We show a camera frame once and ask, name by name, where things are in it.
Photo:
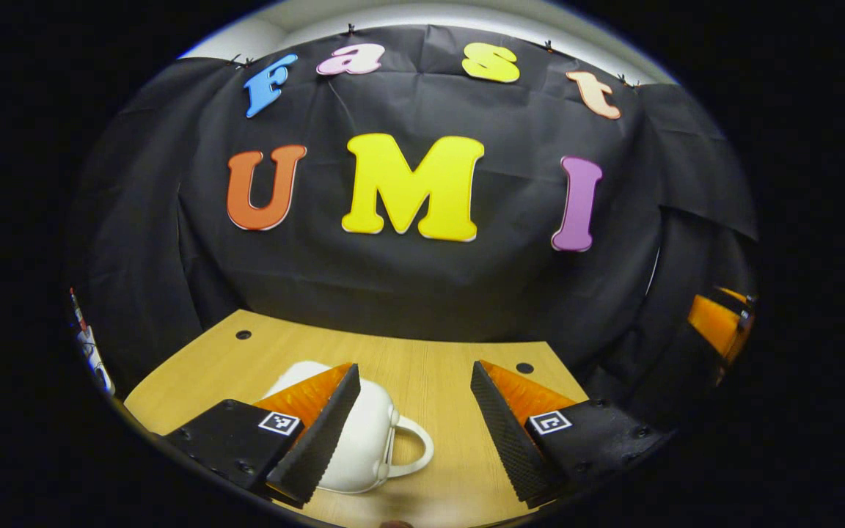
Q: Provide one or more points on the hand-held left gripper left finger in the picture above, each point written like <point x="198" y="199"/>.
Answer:
<point x="323" y="444"/>

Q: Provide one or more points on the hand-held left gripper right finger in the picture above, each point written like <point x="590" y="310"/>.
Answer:
<point x="510" y="440"/>

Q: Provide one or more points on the black backdrop cloth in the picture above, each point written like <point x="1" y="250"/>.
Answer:
<point x="408" y="293"/>

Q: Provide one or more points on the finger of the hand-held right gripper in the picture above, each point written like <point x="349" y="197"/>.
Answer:
<point x="716" y="326"/>

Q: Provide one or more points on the white desk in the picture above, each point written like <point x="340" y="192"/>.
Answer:
<point x="92" y="348"/>

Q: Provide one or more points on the small white suitcase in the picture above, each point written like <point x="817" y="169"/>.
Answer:
<point x="367" y="440"/>

